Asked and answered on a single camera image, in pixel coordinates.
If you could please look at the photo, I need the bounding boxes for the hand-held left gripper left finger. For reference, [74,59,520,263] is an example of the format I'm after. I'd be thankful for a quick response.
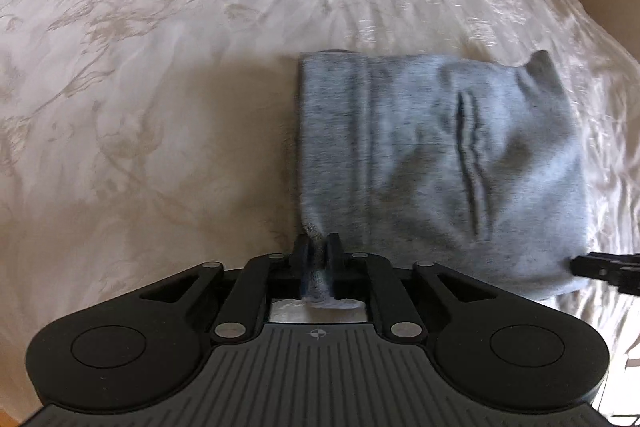
[140,234,313,341]

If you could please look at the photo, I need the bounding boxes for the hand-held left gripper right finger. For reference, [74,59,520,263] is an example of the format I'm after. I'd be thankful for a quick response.
[325,233,501,341]

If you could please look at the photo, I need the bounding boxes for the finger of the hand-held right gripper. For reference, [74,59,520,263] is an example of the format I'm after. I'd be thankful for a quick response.
[570,251,640,294]

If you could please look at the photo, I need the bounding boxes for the grey pants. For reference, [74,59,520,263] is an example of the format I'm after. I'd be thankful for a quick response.
[298,49,592,314]

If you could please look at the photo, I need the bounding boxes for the cream floral bedspread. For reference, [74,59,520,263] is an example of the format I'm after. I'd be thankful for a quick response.
[0,0,640,408]

